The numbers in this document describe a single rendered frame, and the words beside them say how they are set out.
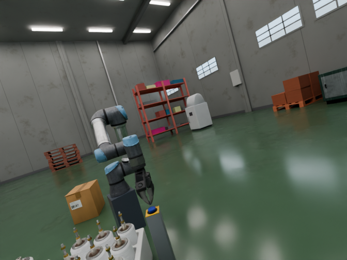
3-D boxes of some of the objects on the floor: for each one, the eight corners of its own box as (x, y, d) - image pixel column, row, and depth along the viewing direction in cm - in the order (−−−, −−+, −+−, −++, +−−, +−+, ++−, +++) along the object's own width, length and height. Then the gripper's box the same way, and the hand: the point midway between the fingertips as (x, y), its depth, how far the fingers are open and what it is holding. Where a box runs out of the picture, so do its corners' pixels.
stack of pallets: (81, 160, 787) (76, 143, 781) (82, 161, 719) (76, 143, 713) (52, 170, 728) (45, 152, 722) (50, 173, 660) (43, 152, 654)
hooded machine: (201, 130, 615) (191, 94, 605) (190, 131, 667) (180, 98, 657) (214, 125, 651) (204, 91, 641) (202, 127, 703) (193, 95, 693)
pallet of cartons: (326, 96, 526) (320, 70, 520) (309, 106, 456) (301, 75, 450) (292, 103, 607) (286, 80, 601) (272, 112, 537) (266, 86, 531)
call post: (163, 263, 93) (146, 210, 91) (175, 258, 94) (159, 206, 92) (163, 274, 86) (145, 217, 84) (177, 269, 87) (159, 212, 85)
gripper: (147, 160, 93) (158, 196, 95) (131, 165, 92) (142, 201, 94) (146, 163, 85) (159, 204, 86) (128, 169, 84) (141, 209, 86)
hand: (150, 202), depth 87 cm, fingers closed
